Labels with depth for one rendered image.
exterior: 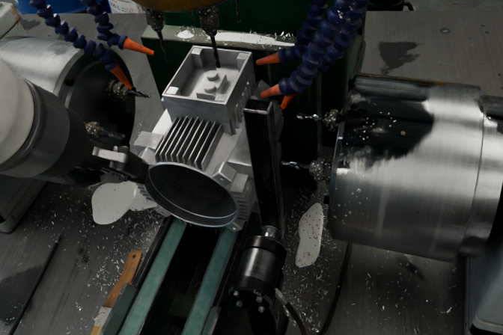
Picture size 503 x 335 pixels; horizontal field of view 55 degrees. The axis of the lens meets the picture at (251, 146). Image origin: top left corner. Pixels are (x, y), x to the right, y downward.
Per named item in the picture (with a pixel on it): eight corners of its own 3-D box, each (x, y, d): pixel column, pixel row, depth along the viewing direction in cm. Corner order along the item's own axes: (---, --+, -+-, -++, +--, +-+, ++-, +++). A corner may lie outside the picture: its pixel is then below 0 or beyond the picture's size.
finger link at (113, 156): (68, 133, 52) (111, 140, 50) (96, 144, 56) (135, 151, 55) (62, 155, 51) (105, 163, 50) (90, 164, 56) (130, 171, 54)
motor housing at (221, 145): (194, 136, 96) (172, 59, 82) (287, 152, 91) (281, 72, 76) (150, 219, 84) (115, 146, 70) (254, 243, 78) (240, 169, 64)
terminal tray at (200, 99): (199, 79, 83) (191, 45, 78) (258, 87, 80) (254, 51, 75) (171, 128, 76) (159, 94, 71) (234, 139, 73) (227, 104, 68)
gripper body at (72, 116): (80, 103, 47) (126, 127, 56) (10, 93, 50) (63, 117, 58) (60, 179, 46) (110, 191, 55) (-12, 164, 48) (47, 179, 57)
